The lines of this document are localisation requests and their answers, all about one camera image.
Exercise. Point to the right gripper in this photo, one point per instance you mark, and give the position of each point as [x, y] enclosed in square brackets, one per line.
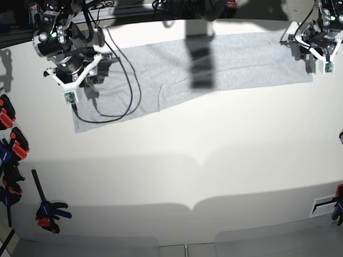
[69, 68]

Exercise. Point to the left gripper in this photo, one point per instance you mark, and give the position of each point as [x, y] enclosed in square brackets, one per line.
[313, 33]

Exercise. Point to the grey T-shirt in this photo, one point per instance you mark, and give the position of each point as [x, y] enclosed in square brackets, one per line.
[158, 76]

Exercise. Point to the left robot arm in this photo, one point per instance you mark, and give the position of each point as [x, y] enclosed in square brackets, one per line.
[326, 14]

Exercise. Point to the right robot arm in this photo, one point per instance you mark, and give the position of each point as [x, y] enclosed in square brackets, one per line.
[64, 33]

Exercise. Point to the red black clamp upper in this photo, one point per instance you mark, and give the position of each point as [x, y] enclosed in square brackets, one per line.
[8, 114]

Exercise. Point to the red black clamp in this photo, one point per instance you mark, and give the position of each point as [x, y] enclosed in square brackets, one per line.
[8, 114]
[16, 149]

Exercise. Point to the red black clamp lower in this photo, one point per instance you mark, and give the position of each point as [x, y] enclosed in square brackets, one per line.
[16, 149]

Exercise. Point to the white black label sticker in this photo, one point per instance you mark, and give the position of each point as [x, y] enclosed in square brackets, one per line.
[323, 206]

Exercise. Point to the blue red clamp right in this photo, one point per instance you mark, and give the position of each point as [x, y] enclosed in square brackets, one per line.
[337, 214]

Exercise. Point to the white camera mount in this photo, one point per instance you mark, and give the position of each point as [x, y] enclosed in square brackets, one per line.
[316, 56]
[71, 90]

